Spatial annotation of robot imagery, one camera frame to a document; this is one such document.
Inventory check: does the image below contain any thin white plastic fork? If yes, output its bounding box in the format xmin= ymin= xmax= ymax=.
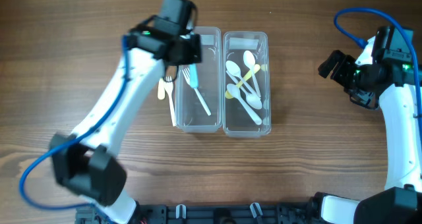
xmin=182 ymin=67 xmax=211 ymax=116

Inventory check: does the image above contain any white spoon with round bowl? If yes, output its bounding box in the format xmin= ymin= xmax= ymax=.
xmin=238 ymin=85 xmax=262 ymax=109

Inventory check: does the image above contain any large white plastic spoon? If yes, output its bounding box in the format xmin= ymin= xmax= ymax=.
xmin=226 ymin=84 xmax=262 ymax=125

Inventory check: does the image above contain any yellow plastic fork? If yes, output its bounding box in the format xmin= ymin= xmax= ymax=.
xmin=158 ymin=78 xmax=166 ymax=100

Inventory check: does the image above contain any clear plastic container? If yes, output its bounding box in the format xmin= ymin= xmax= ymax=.
xmin=222 ymin=31 xmax=272 ymax=138
xmin=175 ymin=26 xmax=223 ymax=133

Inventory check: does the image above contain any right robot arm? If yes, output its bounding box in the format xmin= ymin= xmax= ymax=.
xmin=317 ymin=26 xmax=421 ymax=223

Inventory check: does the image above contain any light blue plastic fork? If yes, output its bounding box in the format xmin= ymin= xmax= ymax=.
xmin=189 ymin=64 xmax=198 ymax=89

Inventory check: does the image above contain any small white plastic spoon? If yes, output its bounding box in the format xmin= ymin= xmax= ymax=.
xmin=243 ymin=50 xmax=261 ymax=98

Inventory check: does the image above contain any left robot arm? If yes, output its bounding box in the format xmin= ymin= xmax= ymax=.
xmin=49 ymin=0 xmax=202 ymax=223

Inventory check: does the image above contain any left blue cable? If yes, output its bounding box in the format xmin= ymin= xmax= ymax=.
xmin=18 ymin=36 xmax=131 ymax=224

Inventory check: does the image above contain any white spoon with long handle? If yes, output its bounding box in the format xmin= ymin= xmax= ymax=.
xmin=226 ymin=61 xmax=257 ymax=95

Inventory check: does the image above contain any yellow plastic spoon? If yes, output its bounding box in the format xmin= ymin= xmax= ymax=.
xmin=225 ymin=64 xmax=260 ymax=99

